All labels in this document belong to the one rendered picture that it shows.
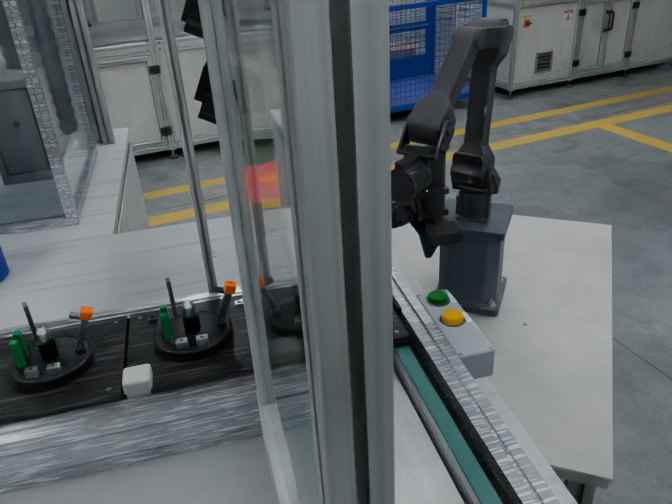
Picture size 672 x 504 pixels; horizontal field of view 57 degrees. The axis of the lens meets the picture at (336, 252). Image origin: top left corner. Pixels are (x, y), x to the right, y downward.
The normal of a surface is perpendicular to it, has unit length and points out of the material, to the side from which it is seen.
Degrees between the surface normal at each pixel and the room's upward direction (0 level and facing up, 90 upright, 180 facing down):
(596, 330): 0
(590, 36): 90
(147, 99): 90
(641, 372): 0
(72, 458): 90
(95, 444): 90
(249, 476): 0
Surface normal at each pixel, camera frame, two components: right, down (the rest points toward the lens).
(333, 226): 0.25, 0.45
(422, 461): -0.05, -0.87
